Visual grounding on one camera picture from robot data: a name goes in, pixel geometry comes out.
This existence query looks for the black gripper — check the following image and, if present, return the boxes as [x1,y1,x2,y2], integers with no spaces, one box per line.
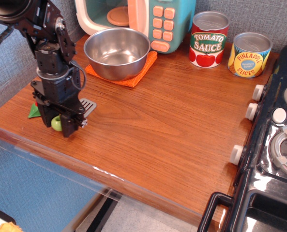
[31,66,88,138]

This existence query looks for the grey green toy spatula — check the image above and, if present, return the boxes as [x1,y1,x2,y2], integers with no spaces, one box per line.
[51,98,97,132]

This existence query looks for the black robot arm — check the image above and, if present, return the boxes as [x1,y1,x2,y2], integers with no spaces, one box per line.
[0,0,87,137]

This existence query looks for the red toy chili pepper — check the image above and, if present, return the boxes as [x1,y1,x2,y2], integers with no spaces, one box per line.
[28,102,41,118]

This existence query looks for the orange cloth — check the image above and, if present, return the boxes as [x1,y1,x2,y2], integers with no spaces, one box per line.
[85,51,158,88]

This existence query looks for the stainless steel bowl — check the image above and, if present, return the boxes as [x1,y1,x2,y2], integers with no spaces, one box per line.
[84,28,151,81]

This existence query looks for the yellow object bottom left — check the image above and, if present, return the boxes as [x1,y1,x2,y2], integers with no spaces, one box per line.
[0,222,23,232]

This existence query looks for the teal toy microwave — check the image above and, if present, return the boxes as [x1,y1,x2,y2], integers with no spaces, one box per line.
[75,0,196,54]

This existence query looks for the tomato sauce can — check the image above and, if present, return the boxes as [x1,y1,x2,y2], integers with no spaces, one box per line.
[189,11,230,68]

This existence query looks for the white stove knob bottom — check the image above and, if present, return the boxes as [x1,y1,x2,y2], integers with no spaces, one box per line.
[229,145,244,165]

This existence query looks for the white stove knob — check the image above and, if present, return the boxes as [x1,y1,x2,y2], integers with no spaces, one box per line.
[252,85,265,102]
[229,145,244,165]
[245,103,258,121]

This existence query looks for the white stove knob middle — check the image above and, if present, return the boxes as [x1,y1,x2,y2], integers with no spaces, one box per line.
[245,103,258,121]

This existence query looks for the white stove knob top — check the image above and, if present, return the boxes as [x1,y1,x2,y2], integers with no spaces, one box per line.
[252,85,265,102]

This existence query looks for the pineapple slices can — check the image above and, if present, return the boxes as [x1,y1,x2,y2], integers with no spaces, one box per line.
[227,32,272,78]

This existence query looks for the black toy stove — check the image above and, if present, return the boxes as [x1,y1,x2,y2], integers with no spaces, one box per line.
[198,45,287,232]

